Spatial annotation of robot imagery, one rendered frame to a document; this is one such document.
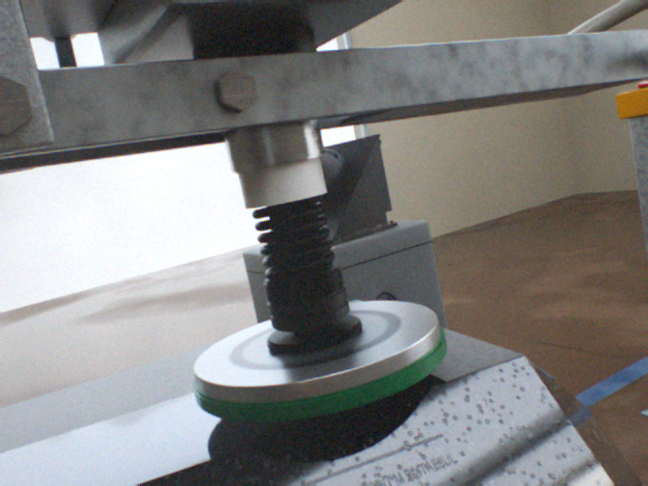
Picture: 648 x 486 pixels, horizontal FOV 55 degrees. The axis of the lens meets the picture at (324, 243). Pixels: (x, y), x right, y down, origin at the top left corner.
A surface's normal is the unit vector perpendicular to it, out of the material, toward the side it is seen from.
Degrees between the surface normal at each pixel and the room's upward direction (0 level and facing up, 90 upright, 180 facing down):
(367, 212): 90
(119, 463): 0
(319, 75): 90
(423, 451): 45
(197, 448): 0
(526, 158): 90
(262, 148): 90
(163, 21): 157
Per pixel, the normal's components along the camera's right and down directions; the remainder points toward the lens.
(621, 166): -0.84, 0.24
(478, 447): 0.08, -0.65
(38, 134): 0.47, 0.02
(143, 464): -0.20, -0.97
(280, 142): 0.20, 0.09
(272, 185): -0.18, 0.17
